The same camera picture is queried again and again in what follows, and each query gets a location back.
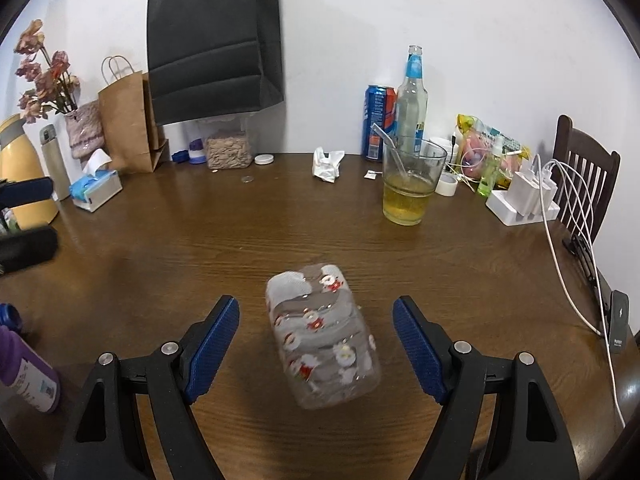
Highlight clear santa print plastic cup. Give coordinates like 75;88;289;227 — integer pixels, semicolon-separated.
266;263;382;410

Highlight yellow thermos jug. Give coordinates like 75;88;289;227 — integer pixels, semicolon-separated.
1;114;58;230

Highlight grey steel thermos flask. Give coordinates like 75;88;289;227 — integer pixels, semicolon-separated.
39;125;70;202

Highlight blue cap lying bottle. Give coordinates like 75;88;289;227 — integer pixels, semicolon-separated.
0;302;23;334

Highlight blue tissue box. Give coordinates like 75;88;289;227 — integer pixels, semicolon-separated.
70;148;122;214

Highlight purple lying bottle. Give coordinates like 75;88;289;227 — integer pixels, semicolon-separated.
0;326;61;413

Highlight pink speckled vase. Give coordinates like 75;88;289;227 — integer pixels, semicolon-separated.
64;100;105;159

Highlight dried pink flowers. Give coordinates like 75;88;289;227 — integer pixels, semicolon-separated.
14;18;80;124

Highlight brown kraft paper bag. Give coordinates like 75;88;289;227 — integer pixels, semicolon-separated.
98;54;167;174

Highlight black power adapter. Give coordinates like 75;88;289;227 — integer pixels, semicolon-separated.
562;233;633;356

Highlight blue bottle cap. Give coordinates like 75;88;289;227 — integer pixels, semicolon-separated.
171;150;190;164

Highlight small purple white jar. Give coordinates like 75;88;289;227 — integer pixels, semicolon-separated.
188;138;206;165

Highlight clear jar of seeds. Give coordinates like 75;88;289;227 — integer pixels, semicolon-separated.
204;118;253;170

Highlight white charging station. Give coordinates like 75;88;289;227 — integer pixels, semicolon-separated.
486;155;560;226

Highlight white jar lid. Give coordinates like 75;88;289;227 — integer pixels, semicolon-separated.
254;154;274;166

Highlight black paper shopping bag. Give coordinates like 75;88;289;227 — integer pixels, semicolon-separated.
146;0;284;125

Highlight white tape roll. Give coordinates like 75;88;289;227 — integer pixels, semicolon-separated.
435;171;458;197

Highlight green spray bottle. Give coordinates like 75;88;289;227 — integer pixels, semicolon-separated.
476;134;503;198

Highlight dark wooden chair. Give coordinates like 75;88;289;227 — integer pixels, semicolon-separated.
552;115;620;240

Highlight glass of yellow drink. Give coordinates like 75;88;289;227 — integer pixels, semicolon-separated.
370;124;447;226

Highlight colourful snack bag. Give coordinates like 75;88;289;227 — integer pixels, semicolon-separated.
454;114;532;188

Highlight small white paper scrap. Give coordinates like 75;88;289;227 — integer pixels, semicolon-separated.
364;170;382;180

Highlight crumpled white tissue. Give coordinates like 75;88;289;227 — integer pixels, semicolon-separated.
312;146;345;183

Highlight clear glass bottle blue label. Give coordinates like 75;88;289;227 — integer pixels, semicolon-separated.
395;46;428;155

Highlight blue soda can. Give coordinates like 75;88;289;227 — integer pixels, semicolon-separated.
361;84;396;162

